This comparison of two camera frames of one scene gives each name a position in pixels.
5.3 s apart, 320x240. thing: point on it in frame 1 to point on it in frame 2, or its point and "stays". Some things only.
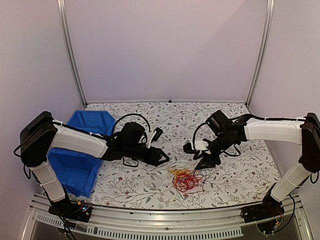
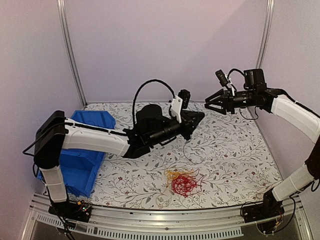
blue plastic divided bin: (77, 172) stays
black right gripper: (210, 162) to (229, 105)
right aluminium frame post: (269, 13) stays
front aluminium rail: (107, 223) stays
